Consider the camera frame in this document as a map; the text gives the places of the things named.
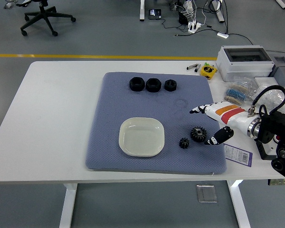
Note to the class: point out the large black gear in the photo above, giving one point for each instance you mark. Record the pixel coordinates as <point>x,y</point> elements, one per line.
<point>198,134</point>

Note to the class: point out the green circuit strip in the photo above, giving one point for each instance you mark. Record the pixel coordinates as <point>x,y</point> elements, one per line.
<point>279,182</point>

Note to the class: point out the yellow tape measure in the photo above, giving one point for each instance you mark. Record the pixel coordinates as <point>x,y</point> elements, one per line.
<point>207,71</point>

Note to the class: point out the large black hex nut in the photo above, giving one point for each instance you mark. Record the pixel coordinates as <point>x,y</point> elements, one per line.
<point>136,84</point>
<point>153,85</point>

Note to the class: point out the white power adapter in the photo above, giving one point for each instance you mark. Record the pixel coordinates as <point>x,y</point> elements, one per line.
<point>222,35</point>

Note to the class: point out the grey plastic box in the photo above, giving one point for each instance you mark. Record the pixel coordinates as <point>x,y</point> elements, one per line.
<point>281,73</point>

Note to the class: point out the black office chair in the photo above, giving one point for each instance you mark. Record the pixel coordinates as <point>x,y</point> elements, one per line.
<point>44,14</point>

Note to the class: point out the small black hex nut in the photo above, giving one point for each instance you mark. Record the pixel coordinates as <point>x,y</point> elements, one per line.
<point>170,85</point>

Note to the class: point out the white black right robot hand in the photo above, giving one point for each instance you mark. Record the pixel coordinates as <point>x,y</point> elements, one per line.
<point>228,114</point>

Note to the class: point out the clear plastic floor plate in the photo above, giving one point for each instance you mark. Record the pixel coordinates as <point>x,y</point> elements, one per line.
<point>206,193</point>

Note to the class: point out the white square plate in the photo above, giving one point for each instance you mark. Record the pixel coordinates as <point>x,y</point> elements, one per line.
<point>141,137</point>

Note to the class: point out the white desk leg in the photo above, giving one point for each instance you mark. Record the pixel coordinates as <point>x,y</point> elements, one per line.
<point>219,13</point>
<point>142,9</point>
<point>282,4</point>

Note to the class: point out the blue-grey textured mat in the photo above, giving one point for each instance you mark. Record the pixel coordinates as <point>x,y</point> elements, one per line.
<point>109,107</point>

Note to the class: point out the bag of blue resistors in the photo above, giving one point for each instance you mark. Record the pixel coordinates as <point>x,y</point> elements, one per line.
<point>237,91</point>

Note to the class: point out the small green item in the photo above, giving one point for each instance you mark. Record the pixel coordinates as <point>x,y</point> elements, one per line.
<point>206,64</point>

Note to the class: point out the black handheld terminal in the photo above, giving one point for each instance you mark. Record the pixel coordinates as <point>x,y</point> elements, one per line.
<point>154,14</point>

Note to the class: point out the black power adapter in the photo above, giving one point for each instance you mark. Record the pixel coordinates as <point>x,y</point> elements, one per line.
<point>183,18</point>

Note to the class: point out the white table leg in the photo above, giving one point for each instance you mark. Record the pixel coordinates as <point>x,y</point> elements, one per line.
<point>238,206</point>
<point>67,206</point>

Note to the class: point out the purple white label card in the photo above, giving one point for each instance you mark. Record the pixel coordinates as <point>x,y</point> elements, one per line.
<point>237,154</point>

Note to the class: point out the white power strip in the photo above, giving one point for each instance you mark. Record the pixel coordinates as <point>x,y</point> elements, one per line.
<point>194,27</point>

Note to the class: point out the flat white box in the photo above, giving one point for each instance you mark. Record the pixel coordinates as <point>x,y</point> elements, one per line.
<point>266,81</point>

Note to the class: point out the grey electrical enclosure box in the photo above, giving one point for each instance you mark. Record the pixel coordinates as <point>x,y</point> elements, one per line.
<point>244,66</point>

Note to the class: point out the silver black pen tool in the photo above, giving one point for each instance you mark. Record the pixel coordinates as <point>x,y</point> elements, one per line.
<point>192,67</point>

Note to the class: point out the small black gear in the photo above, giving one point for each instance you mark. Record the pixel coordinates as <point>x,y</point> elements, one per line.
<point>184,143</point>

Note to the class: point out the clear bag of white parts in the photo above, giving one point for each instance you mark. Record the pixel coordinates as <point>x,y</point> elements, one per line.
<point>270,97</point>

